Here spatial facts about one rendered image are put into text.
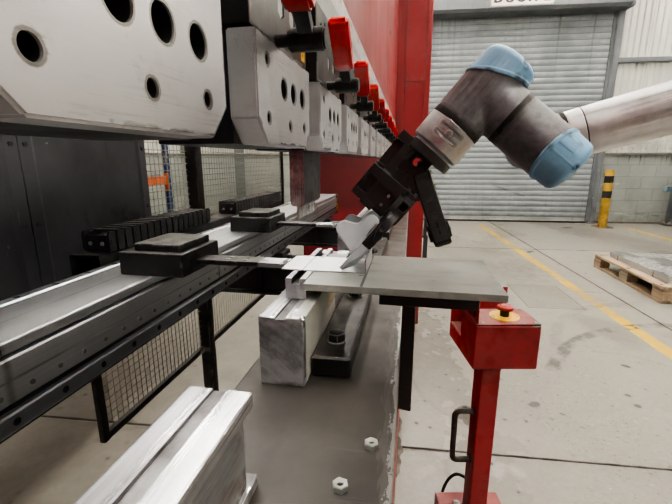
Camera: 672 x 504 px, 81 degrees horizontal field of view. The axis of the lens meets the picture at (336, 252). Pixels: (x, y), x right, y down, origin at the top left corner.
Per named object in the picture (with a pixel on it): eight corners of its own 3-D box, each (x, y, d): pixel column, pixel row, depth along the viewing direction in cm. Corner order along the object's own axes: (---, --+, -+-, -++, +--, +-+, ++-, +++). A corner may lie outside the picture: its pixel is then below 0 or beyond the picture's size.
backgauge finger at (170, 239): (276, 284, 58) (275, 251, 57) (120, 274, 63) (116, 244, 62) (298, 263, 70) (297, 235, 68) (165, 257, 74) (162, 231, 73)
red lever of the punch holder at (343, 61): (352, 11, 43) (360, 86, 51) (315, 14, 43) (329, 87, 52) (350, 22, 42) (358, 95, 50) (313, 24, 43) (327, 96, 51)
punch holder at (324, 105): (320, 150, 48) (319, -2, 44) (254, 150, 49) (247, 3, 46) (341, 152, 62) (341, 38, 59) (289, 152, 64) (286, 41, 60)
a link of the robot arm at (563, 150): (585, 148, 57) (526, 99, 58) (607, 145, 47) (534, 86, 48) (541, 189, 60) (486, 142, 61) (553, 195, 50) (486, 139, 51)
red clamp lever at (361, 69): (370, 57, 62) (374, 106, 70) (344, 58, 62) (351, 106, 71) (369, 65, 61) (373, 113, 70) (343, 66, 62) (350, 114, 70)
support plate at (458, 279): (508, 303, 49) (509, 295, 49) (303, 290, 54) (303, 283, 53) (483, 265, 66) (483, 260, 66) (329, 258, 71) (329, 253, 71)
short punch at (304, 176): (304, 220, 55) (303, 151, 53) (290, 220, 56) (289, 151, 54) (320, 211, 65) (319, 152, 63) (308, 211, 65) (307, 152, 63)
